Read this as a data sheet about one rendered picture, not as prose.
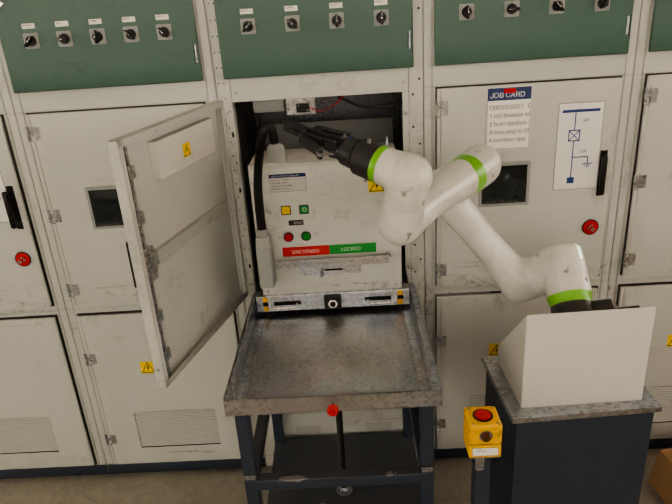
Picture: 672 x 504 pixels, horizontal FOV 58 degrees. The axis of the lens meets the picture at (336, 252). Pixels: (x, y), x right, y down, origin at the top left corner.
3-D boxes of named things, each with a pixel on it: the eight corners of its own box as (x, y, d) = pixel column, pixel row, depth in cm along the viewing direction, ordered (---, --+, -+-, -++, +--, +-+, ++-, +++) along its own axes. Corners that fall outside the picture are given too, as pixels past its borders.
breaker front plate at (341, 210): (401, 292, 214) (398, 159, 195) (264, 300, 215) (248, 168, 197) (401, 291, 215) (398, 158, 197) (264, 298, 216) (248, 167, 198)
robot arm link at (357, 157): (391, 136, 144) (369, 151, 139) (387, 178, 152) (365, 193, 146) (370, 128, 147) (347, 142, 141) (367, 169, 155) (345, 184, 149)
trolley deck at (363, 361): (442, 406, 173) (442, 388, 171) (225, 416, 175) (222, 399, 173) (414, 297, 236) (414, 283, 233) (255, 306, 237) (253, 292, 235)
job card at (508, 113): (529, 147, 211) (532, 85, 203) (485, 150, 211) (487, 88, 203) (528, 147, 211) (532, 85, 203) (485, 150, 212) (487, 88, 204)
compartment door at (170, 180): (147, 386, 183) (94, 141, 154) (234, 292, 239) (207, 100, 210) (167, 388, 181) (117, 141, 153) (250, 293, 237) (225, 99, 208)
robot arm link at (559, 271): (558, 315, 191) (546, 259, 199) (603, 302, 180) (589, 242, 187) (532, 311, 184) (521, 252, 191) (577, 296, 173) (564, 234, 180)
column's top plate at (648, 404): (609, 351, 204) (609, 346, 203) (662, 412, 174) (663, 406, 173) (481, 361, 203) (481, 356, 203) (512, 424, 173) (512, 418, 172)
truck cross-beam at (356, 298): (409, 304, 215) (409, 288, 213) (257, 312, 217) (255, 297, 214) (408, 297, 220) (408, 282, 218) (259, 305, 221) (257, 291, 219)
